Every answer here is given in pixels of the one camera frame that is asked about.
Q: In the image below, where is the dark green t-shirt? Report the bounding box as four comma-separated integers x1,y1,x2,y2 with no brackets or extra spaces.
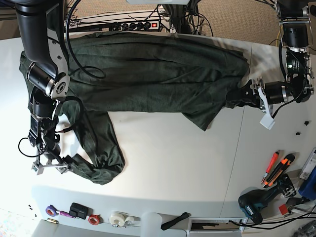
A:
19,31,250,185

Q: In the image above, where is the black marker pen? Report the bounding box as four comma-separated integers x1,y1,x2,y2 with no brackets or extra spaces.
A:
160,212,190,231

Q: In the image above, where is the black action camera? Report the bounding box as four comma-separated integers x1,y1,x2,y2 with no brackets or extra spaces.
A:
69,202,89,219

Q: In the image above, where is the white power strip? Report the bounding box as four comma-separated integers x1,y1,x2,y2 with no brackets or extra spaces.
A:
109,21,160,32

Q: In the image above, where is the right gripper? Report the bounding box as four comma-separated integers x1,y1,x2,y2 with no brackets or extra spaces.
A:
31,150,71,175

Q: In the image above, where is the black orange utility knife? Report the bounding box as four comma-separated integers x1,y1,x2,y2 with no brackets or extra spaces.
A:
263,154,295,189

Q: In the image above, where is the blue box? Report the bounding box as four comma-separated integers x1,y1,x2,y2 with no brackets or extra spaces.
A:
299,168,316,200

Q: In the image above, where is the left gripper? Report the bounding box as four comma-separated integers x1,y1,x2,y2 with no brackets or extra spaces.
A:
226,78,291,129

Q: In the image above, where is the white tape roll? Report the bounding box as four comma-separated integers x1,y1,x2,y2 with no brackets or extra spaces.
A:
109,212,140,228

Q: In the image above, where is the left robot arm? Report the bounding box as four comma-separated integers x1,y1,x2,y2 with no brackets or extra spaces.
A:
226,0,316,129

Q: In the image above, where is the red tape roll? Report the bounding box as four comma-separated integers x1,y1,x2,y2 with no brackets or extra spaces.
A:
88,215,101,226

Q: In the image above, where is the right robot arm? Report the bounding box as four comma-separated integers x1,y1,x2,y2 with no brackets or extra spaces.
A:
14,0,70,174

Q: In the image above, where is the teal cordless drill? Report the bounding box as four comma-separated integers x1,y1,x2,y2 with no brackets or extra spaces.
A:
238,174,297,225

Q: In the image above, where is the purple tape roll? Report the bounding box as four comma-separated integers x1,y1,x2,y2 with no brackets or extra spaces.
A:
45,205,58,217

